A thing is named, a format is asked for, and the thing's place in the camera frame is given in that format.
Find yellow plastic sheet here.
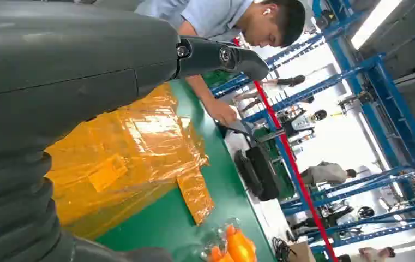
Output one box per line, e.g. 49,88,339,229
44,82,215,241

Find red pole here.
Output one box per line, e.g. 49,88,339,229
233,37,340,262

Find white table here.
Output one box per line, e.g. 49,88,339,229
223,105,302,262

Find black cable bundle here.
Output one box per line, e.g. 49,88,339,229
271,236,297,262

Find cardboard box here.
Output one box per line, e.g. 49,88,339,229
288,240,317,262

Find ceiling light panel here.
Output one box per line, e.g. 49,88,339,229
350,0,403,50

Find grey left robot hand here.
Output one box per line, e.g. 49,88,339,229
0,0,270,162

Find person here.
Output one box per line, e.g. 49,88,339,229
359,246,396,262
135,0,307,128
300,161,358,187

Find black tablet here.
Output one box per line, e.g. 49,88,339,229
216,121,257,144

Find person's left hand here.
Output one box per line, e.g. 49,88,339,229
207,98,239,127

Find black humanoid robot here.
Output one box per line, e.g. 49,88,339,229
292,205,376,236

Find green table mat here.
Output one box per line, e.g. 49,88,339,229
95,79,276,262

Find black handheld controller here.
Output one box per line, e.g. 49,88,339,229
233,149,264,198

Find black carrying case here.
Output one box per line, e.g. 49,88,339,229
245,145,281,202

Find blue metal rack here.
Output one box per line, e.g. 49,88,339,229
210,0,415,254

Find white humanoid robot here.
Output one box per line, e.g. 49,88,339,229
281,109,328,145

